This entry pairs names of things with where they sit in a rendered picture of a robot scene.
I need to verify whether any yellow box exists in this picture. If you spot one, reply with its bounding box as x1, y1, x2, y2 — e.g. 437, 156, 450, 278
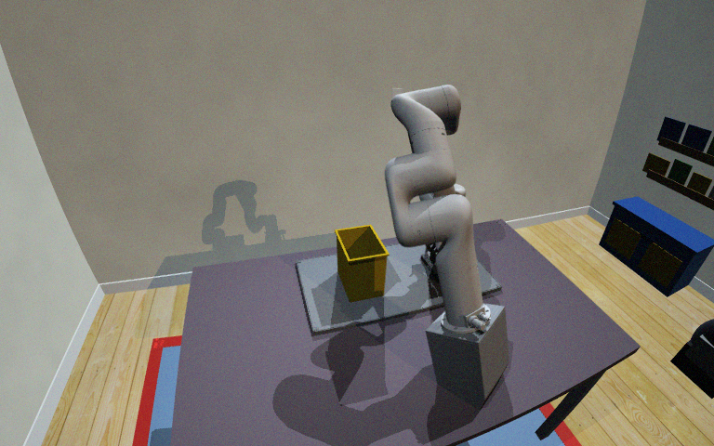
335, 225, 390, 302

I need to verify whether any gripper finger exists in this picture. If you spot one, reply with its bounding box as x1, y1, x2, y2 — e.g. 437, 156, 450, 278
426, 243, 438, 264

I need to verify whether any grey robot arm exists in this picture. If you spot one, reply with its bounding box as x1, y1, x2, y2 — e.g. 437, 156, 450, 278
385, 85, 491, 334

